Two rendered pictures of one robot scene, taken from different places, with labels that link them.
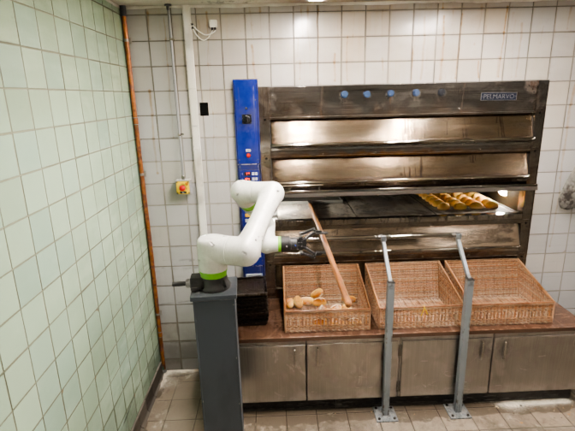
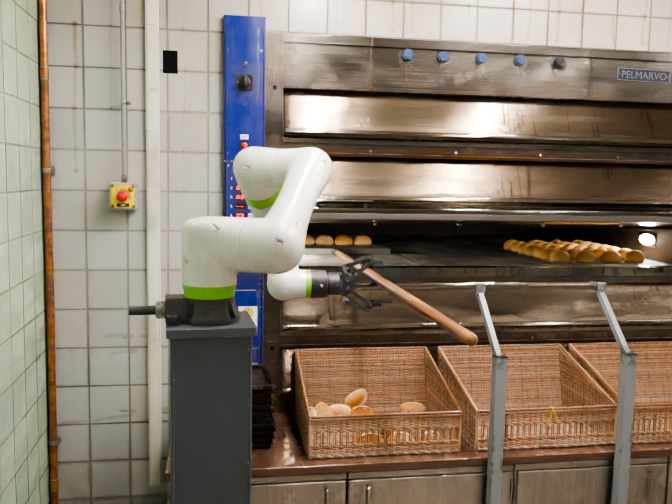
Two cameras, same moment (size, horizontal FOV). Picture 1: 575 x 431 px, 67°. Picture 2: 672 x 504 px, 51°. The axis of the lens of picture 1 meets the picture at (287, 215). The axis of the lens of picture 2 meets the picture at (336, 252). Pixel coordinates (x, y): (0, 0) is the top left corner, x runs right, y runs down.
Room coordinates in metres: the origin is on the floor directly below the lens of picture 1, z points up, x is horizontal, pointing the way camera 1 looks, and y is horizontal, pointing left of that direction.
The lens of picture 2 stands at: (0.15, 0.28, 1.55)
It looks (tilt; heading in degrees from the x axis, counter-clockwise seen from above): 6 degrees down; 352
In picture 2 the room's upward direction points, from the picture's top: 1 degrees clockwise
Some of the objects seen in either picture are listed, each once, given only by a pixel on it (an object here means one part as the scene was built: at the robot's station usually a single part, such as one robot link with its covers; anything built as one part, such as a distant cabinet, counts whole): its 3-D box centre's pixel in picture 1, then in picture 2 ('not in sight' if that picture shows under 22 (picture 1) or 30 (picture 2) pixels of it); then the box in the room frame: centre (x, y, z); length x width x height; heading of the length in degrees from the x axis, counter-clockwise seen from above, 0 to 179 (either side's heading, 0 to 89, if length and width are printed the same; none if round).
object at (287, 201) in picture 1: (307, 197); (328, 247); (3.64, -0.17, 1.20); 0.55 x 0.36 x 0.03; 92
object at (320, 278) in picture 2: (286, 243); (318, 283); (2.44, 0.01, 1.20); 0.12 x 0.06 x 0.09; 1
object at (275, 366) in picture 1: (388, 350); (484, 500); (2.71, -0.69, 0.29); 2.42 x 0.56 x 0.58; 91
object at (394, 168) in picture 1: (400, 168); (496, 182); (3.00, -0.80, 1.54); 1.79 x 0.11 x 0.19; 91
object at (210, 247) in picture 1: (215, 255); (214, 256); (1.86, 0.33, 1.36); 0.16 x 0.13 x 0.19; 72
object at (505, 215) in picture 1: (397, 219); (490, 271); (3.03, -0.80, 1.16); 1.80 x 0.06 x 0.04; 91
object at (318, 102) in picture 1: (402, 100); (499, 71); (3.03, -0.80, 1.99); 1.80 x 0.08 x 0.21; 91
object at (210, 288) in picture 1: (201, 280); (185, 308); (1.85, 0.40, 1.23); 0.26 x 0.15 x 0.06; 96
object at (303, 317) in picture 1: (323, 295); (372, 397); (2.72, -0.23, 0.72); 0.56 x 0.49 x 0.28; 91
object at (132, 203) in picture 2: (183, 186); (124, 195); (2.92, 0.70, 1.46); 0.10 x 0.07 x 0.10; 91
